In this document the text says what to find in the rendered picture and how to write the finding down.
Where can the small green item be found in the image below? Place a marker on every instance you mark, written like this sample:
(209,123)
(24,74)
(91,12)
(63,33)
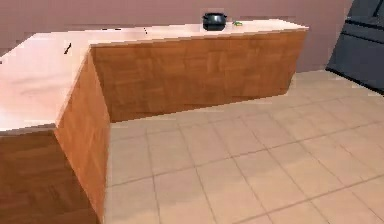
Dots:
(237,23)

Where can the wooden kitchen counter pale top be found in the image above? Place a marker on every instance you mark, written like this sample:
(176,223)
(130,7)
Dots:
(186,76)

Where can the small black utensil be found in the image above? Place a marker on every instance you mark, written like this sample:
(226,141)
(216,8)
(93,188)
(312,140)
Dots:
(67,49)

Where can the dark grey fridge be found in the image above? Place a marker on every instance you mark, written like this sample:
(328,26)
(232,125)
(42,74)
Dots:
(361,50)

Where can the black cooking pot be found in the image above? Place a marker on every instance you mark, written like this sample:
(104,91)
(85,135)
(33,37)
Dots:
(214,21)

